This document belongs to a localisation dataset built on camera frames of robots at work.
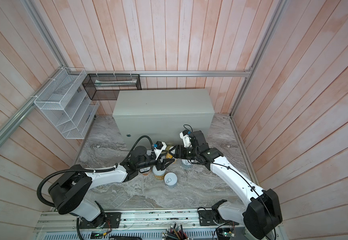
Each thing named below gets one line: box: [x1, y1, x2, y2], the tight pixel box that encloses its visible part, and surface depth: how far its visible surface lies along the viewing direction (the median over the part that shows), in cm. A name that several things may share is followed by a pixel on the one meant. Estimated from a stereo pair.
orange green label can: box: [152, 165, 166, 180], surface depth 84 cm
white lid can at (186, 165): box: [181, 159, 193, 170], surface depth 90 cm
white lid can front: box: [164, 172, 178, 188], surface depth 83 cm
